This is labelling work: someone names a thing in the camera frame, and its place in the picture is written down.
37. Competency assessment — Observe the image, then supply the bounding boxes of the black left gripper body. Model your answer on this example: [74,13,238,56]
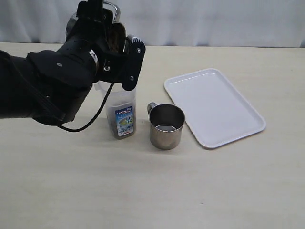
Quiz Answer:
[69,34,127,83]

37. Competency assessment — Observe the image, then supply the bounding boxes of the steel mug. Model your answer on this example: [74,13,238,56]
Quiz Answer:
[147,102,185,150]
[65,0,126,52]

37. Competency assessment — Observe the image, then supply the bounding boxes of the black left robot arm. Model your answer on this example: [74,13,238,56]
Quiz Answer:
[0,0,146,126]

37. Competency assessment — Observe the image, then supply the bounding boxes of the clear plastic container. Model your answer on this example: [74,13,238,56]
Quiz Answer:
[104,83,136,139]

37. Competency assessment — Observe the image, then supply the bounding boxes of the white backdrop curtain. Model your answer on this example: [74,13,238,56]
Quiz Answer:
[0,0,305,47]

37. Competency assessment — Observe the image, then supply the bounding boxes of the white plastic tray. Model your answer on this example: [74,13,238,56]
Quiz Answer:
[163,68,266,149]

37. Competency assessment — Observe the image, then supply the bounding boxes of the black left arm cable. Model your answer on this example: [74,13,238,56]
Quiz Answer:
[0,31,131,132]

